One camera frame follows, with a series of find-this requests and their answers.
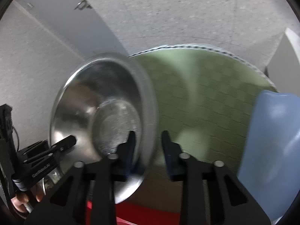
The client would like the large steel bowl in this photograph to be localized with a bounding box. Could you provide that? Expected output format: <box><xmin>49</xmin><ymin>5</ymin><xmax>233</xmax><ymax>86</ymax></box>
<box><xmin>48</xmin><ymin>52</ymin><xmax>158</xmax><ymax>203</ymax></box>

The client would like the blue square plate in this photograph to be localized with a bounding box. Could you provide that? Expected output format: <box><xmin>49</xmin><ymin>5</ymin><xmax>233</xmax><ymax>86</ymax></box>
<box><xmin>238</xmin><ymin>90</ymin><xmax>299</xmax><ymax>221</ymax></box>

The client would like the person's left hand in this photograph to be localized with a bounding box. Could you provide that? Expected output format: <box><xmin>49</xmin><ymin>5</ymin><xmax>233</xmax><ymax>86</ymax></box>
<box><xmin>11</xmin><ymin>183</ymin><xmax>44</xmax><ymax>213</ymax></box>

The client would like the red plastic basin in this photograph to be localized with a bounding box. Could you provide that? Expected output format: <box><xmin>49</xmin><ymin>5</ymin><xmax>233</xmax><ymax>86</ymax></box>
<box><xmin>85</xmin><ymin>198</ymin><xmax>180</xmax><ymax>224</ymax></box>

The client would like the green checkered table mat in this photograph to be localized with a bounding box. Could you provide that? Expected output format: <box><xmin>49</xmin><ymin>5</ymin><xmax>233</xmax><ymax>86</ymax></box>
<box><xmin>132</xmin><ymin>44</ymin><xmax>277</xmax><ymax>172</ymax></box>

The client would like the grey door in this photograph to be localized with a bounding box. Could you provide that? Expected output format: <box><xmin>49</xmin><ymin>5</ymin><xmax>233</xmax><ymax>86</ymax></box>
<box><xmin>18</xmin><ymin>0</ymin><xmax>128</xmax><ymax>58</ymax></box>

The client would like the white counter cabinet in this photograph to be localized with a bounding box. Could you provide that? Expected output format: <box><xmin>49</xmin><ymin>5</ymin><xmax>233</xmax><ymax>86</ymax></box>
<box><xmin>266</xmin><ymin>28</ymin><xmax>300</xmax><ymax>96</ymax></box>

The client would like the metal door handle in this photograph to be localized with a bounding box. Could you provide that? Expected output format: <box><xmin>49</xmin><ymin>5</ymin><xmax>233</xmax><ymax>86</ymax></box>
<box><xmin>74</xmin><ymin>0</ymin><xmax>93</xmax><ymax>11</ymax></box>

